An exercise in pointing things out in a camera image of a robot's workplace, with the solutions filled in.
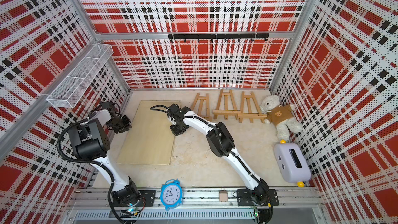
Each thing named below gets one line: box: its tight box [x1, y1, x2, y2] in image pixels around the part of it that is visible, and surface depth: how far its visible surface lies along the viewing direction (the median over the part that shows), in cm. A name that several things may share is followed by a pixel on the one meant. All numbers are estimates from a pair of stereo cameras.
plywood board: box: [116, 100, 181, 166], surface depth 94 cm
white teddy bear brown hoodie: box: [259, 94, 304, 143], surface depth 98 cm
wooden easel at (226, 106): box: [212, 88, 241, 120], surface depth 113 cm
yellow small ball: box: [296, 180, 305, 189], surface depth 75 cm
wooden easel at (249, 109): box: [237, 91, 267, 123], surface depth 110 cm
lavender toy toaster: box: [273, 142, 312, 184], surface depth 78 cm
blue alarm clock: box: [160, 178, 183, 212], surface depth 74 cm
